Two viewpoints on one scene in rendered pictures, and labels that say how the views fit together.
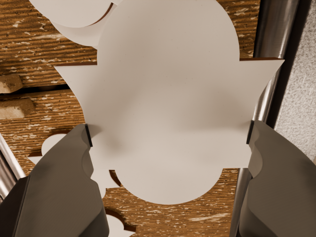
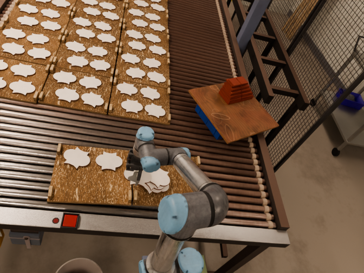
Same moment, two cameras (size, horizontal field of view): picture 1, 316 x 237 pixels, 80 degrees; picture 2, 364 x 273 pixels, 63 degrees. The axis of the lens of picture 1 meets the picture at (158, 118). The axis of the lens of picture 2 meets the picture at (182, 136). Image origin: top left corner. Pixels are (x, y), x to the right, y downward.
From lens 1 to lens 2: 150 cm
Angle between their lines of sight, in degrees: 57
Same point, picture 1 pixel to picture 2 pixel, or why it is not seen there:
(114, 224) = (83, 163)
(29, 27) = not seen: hidden behind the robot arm
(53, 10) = not seen: hidden behind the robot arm
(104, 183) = (104, 166)
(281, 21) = (141, 212)
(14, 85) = not seen: hidden behind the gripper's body
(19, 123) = (125, 155)
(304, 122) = (112, 223)
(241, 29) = (141, 201)
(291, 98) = (121, 218)
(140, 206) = (88, 173)
